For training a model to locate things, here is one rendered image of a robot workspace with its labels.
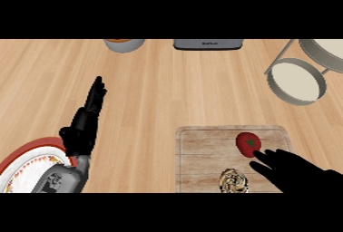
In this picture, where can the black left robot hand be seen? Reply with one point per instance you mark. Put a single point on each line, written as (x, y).
(85, 123)

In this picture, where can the dark grey appliance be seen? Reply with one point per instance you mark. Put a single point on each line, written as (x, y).
(207, 44)

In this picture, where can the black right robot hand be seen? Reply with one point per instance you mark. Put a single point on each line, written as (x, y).
(299, 172)

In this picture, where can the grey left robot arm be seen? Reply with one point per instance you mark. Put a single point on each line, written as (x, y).
(63, 178)

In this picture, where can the wooden cutting board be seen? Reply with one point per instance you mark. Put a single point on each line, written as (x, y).
(210, 157)

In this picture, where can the red rimmed white plate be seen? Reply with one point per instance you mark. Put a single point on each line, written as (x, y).
(23, 169)

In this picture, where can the grey bowl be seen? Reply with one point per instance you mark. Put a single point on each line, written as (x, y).
(125, 44)

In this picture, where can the grey tiered basket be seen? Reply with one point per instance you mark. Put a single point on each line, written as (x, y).
(299, 78)

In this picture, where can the red tomato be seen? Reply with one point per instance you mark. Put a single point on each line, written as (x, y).
(247, 143)

